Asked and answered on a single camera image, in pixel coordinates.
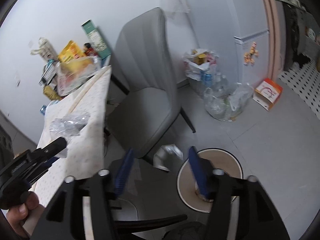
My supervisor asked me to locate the crushed clear plastic bottle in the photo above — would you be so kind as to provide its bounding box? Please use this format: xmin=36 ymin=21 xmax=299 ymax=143
xmin=49 ymin=112 xmax=90 ymax=137

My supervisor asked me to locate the white paper bag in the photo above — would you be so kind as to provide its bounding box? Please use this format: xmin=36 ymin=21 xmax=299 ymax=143
xmin=153 ymin=144 xmax=184 ymax=172

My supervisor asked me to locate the white bag of trash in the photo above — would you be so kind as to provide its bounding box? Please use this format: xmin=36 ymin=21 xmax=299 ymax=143
xmin=183 ymin=48 xmax=219 ymax=82

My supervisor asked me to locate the person's left hand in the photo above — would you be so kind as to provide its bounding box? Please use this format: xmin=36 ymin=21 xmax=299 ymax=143
xmin=6 ymin=192 xmax=45 ymax=239

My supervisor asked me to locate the floral cream tablecloth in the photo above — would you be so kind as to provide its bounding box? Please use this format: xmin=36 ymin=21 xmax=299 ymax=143
xmin=31 ymin=66 xmax=112 ymax=206

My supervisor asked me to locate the blue drink can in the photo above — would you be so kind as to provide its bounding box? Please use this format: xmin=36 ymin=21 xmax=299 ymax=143
xmin=40 ymin=105 xmax=47 ymax=116

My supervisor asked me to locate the jar of dried goods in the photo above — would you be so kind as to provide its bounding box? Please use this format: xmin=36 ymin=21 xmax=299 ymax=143
xmin=43 ymin=86 xmax=62 ymax=101

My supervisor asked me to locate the clear plastic bag on table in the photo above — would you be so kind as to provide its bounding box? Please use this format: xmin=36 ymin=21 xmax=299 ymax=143
xmin=56 ymin=56 xmax=101 ymax=97

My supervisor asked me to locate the clear bag of bottles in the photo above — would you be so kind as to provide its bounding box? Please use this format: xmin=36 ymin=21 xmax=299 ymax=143
xmin=203 ymin=83 xmax=254 ymax=121

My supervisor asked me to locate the orange white cardboard box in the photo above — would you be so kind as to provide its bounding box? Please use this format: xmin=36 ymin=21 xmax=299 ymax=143
xmin=253 ymin=78 xmax=283 ymax=111

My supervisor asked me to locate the white printed tote bag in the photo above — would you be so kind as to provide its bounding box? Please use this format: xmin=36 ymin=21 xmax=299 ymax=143
xmin=30 ymin=37 xmax=58 ymax=62

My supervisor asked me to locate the yellow snack bag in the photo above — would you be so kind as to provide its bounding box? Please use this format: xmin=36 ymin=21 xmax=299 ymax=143
xmin=58 ymin=40 xmax=86 ymax=62

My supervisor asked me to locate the grey upholstered chair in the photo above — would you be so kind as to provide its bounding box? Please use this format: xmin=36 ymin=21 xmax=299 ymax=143
xmin=106 ymin=8 xmax=196 ymax=164

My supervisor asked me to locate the green tall box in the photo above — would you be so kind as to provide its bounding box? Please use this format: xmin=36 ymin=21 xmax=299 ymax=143
xmin=82 ymin=20 xmax=112 ymax=59

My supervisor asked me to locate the white refrigerator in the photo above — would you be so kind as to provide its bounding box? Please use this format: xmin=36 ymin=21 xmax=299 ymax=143
xmin=187 ymin=0 xmax=270 ymax=87

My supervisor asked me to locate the black wire basket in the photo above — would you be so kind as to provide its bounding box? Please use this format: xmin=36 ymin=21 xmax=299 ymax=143
xmin=39 ymin=59 xmax=57 ymax=87

